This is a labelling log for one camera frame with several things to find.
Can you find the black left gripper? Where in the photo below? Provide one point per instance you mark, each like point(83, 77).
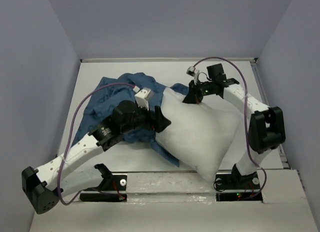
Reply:
point(156, 121)

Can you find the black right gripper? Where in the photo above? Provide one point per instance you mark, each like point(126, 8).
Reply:
point(193, 96)

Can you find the white pillow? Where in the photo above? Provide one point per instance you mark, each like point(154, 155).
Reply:
point(199, 135)

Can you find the blue letter-print pillowcase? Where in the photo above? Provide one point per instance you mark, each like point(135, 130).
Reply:
point(102, 103)

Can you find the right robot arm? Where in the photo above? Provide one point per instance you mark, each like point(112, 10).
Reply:
point(264, 125)

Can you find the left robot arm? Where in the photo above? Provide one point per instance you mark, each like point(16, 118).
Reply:
point(48, 184)

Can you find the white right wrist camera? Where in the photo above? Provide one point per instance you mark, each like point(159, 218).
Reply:
point(192, 71)

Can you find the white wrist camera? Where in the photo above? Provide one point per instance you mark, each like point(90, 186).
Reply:
point(192, 71)
point(142, 98)

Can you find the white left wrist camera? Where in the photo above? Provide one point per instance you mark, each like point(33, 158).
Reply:
point(142, 98)

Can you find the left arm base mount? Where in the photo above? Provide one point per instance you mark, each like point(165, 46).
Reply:
point(112, 187)

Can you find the aluminium back table rail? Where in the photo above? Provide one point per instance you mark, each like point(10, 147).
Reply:
point(162, 59)

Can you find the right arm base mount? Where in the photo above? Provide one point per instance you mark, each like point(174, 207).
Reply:
point(233, 187)

